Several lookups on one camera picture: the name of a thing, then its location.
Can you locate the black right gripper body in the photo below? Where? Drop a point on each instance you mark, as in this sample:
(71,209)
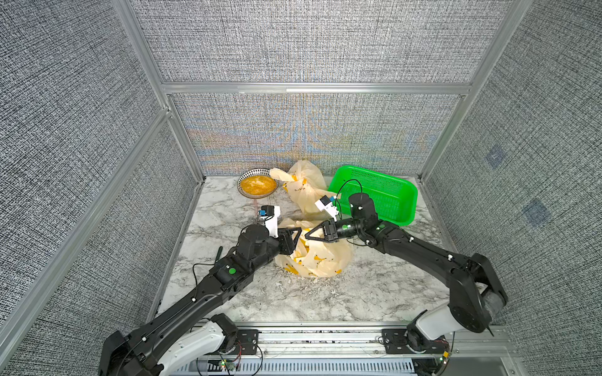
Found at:
(341,230)

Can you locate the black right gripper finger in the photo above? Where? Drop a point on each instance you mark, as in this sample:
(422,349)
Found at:
(313,238)
(316,232)

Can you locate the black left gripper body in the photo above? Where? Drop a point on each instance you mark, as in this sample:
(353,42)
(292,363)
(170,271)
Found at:
(284,246)

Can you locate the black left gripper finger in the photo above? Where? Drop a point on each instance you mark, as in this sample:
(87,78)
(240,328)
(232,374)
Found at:
(294,230)
(292,243)

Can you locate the banana print plastic bag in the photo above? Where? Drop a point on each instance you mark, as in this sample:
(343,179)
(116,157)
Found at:
(305,185)
(314,259)

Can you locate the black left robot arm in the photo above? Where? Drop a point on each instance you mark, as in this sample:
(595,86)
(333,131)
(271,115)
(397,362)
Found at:
(188,329)

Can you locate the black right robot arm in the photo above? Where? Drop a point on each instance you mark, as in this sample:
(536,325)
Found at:
(476,294)

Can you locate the patterned bowl with yellow food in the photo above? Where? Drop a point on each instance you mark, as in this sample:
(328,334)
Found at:
(257,184)

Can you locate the green plastic basket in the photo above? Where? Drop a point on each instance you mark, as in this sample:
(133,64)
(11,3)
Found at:
(395,199)

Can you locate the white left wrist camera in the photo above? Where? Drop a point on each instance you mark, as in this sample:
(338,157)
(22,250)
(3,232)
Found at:
(268,215)

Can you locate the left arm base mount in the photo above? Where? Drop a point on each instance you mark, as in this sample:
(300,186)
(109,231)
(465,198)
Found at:
(235,340)

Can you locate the aluminium front rail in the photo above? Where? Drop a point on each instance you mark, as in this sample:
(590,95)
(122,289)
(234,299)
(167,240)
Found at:
(355,349)

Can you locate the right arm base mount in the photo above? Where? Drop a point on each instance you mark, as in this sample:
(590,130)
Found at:
(409,340)

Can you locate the aluminium enclosure frame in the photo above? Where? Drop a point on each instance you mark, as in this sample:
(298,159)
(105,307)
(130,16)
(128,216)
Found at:
(81,106)

